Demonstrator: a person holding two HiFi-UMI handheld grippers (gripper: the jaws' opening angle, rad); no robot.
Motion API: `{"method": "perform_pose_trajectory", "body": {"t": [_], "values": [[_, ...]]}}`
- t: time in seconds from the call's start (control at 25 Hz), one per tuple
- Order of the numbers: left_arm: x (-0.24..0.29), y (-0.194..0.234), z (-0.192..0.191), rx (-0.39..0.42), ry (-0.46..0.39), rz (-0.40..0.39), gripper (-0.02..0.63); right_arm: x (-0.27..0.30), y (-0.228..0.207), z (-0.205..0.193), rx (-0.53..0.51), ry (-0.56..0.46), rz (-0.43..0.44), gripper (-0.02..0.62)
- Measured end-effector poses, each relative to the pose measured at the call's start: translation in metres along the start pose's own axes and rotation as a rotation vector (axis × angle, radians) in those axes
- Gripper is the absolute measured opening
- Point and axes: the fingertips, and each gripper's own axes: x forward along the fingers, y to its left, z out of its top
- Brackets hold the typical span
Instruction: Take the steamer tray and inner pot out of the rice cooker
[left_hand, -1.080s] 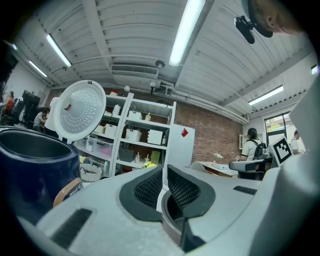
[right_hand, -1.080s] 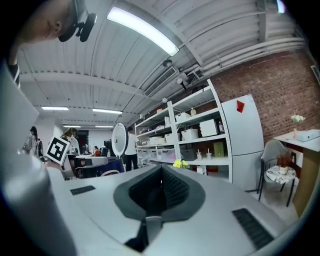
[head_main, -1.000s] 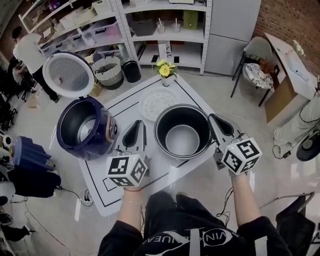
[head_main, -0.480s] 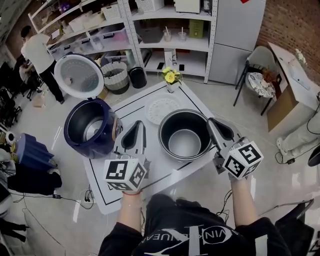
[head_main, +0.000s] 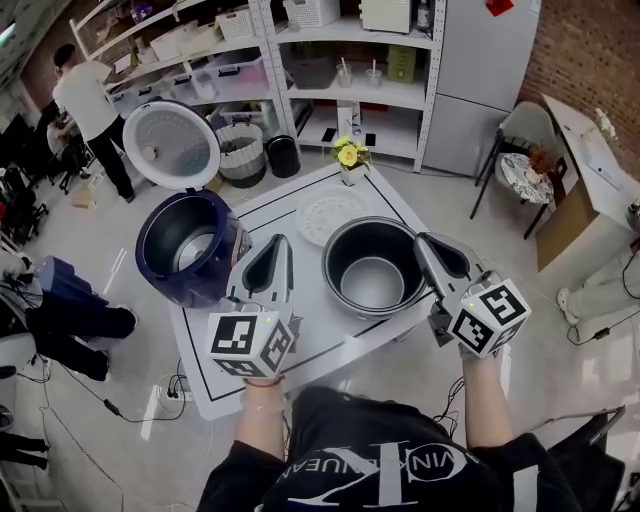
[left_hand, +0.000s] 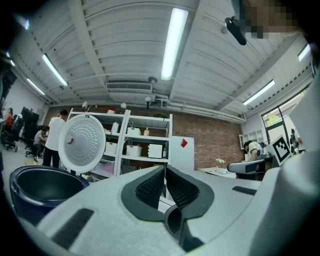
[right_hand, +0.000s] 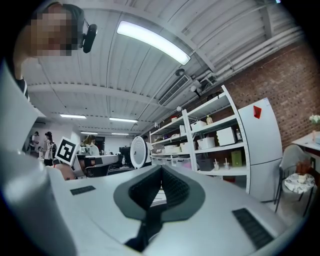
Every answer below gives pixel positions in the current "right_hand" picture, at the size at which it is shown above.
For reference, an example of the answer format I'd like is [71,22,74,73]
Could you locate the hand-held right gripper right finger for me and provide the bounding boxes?
[147,164,287,256]

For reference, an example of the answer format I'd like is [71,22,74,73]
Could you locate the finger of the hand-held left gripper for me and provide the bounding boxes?
[84,154,120,167]

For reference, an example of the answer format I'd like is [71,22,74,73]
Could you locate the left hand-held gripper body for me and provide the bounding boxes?
[53,136,88,180]

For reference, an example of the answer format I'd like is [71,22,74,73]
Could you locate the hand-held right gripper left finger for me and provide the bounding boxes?
[64,164,163,245]

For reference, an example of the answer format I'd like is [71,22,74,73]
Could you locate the person's left forearm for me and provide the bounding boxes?
[46,163,76,181]

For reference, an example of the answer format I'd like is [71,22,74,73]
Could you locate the dark blue rice cooker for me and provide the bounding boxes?
[129,135,153,171]

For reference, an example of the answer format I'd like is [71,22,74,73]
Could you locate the ceiling tube light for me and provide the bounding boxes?
[59,113,88,120]
[116,20,192,67]
[108,117,139,124]

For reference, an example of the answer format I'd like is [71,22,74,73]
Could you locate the dark grey storage bin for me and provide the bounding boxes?
[196,157,215,172]

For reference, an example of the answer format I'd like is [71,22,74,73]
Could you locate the white storage box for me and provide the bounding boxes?
[163,144,182,154]
[179,141,197,153]

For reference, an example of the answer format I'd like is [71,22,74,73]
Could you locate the green box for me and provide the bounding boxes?
[230,150,244,167]

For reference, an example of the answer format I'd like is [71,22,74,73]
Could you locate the row of clear storage bins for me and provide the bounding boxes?
[151,153,198,171]

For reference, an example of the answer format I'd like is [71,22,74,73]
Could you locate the person's black printed shirt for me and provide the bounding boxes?
[14,76,31,102]

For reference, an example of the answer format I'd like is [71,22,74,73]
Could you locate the white perforated storage basket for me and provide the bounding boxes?
[190,120,208,132]
[196,136,216,151]

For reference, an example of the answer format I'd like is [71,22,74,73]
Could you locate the patterned round seat cushion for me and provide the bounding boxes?
[283,172,317,194]

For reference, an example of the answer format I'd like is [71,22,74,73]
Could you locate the white metal shelving rack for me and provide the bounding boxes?
[149,84,252,196]

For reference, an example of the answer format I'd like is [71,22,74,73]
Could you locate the white drawer box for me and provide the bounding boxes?
[216,126,238,147]

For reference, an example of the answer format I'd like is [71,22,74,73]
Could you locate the grey refrigerator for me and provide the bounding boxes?
[237,97,285,203]

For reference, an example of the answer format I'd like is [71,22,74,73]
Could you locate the ceiling air vent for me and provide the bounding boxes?
[157,74,191,107]

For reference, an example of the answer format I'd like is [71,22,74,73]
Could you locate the brown dried bouquet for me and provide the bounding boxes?
[296,159,311,176]

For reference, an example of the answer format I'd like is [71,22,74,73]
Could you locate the grey chair with black legs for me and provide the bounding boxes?
[273,144,317,217]

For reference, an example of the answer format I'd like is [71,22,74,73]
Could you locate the ceiling spotlight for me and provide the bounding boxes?
[190,84,202,98]

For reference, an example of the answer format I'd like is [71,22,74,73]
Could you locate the wooden side table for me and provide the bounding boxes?
[291,131,320,166]

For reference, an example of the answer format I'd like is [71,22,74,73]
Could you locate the red diamond sticker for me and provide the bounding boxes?
[252,105,263,120]

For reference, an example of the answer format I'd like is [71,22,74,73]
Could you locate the person's head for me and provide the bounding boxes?
[13,2,86,81]

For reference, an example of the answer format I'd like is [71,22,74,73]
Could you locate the yellow flower bouquet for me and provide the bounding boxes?
[309,114,320,140]

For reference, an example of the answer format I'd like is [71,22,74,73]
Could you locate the black head-mounted camera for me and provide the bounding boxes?
[78,18,99,54]

